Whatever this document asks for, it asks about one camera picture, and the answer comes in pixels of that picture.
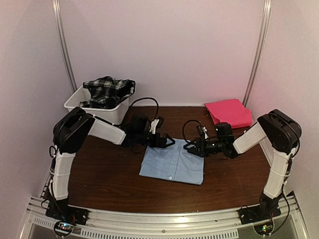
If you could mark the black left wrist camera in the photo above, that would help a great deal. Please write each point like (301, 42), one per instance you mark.
(138, 123)

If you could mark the aluminium frame post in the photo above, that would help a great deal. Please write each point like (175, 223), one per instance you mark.
(265, 21)
(63, 44)

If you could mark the front aluminium rail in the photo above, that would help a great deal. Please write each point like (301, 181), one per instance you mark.
(220, 224)

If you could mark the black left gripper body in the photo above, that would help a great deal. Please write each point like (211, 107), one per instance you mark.
(150, 142)

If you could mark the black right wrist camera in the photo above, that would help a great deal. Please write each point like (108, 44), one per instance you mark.
(223, 129)

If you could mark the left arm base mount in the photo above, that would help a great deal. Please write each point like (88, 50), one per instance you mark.
(68, 217)

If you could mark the pink trousers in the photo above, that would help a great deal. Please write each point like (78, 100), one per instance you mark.
(230, 111)

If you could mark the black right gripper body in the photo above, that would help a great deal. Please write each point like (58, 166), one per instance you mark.
(213, 148)

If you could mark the left aluminium frame post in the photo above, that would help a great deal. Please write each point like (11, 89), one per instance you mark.
(63, 44)

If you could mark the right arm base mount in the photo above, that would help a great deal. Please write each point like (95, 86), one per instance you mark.
(263, 214)

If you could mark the black white plaid garment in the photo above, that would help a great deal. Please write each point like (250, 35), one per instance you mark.
(107, 92)

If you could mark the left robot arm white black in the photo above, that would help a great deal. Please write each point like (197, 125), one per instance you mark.
(70, 133)

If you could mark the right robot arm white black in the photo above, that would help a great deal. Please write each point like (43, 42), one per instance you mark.
(284, 135)

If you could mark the right aluminium frame post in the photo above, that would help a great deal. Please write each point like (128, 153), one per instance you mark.
(265, 21)

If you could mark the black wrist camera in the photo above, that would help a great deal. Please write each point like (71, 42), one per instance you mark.
(223, 129)
(138, 123)

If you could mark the light blue shirt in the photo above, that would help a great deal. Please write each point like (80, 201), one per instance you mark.
(173, 163)

